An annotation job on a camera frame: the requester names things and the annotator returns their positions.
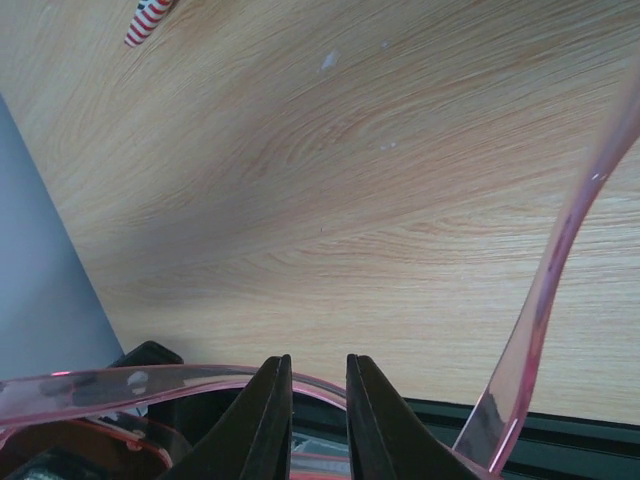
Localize red sunglasses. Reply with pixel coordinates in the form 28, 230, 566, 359
1, 68, 639, 479

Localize american flag glasses case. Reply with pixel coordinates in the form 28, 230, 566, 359
124, 0, 174, 48

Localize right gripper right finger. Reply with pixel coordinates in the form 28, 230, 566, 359
346, 354, 478, 479

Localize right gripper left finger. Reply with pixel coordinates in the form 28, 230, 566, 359
161, 354, 293, 480

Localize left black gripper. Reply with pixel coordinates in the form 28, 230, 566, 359
94, 341, 193, 450

